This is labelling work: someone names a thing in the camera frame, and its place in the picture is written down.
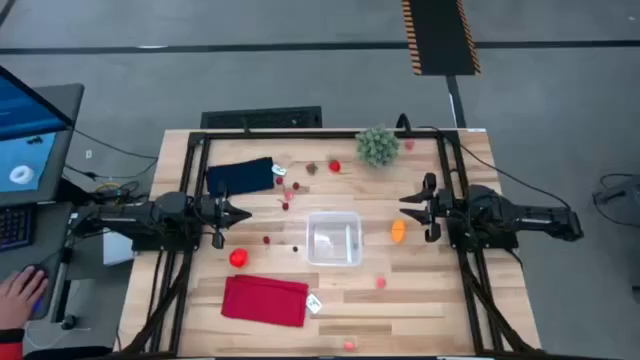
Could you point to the red folded cloth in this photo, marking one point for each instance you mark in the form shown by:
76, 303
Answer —
265, 300

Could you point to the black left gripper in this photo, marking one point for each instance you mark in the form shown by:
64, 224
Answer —
207, 212

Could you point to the black keyboard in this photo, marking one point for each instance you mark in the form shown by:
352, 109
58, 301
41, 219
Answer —
15, 227

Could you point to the clear plastic tupperware container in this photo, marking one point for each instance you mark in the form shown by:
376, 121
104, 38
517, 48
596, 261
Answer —
334, 239

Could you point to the orange toy fruit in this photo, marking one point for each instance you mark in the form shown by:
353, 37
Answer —
398, 231

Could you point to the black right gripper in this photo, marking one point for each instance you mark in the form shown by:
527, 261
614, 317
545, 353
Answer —
449, 209

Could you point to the computer monitor blue screen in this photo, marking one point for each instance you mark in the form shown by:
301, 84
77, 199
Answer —
25, 150

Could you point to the bright red toy strawberry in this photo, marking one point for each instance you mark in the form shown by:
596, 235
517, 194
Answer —
334, 166

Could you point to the red toy bell pepper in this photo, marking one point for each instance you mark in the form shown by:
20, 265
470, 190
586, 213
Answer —
238, 257

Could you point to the green artificial plant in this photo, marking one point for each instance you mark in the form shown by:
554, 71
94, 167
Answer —
377, 146

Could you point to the black floor mat orange stripes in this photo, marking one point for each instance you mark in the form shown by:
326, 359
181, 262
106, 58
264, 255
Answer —
440, 35

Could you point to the black floor grate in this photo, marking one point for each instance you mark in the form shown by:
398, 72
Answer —
260, 117

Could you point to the navy folded cloth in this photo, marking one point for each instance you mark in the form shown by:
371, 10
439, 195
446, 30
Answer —
240, 177

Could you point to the small white paper tag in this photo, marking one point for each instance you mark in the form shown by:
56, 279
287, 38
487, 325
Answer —
279, 170

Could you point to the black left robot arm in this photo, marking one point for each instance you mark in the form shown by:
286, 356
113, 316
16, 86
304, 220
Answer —
145, 212

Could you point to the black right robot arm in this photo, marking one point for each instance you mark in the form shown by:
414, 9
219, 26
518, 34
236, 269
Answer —
530, 217

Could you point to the black metal table frame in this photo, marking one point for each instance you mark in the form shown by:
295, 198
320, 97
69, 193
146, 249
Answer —
320, 135

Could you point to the white handwritten paper tag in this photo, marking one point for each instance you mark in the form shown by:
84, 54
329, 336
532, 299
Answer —
314, 303

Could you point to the grey side desk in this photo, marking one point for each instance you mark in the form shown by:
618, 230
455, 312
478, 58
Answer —
50, 230

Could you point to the person's hand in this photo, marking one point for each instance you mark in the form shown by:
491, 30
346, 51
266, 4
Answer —
17, 300

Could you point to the grey equipment stand base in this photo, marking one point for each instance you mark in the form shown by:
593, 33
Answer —
631, 192

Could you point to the dark toy strawberry green leaves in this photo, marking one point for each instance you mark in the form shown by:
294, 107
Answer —
311, 168

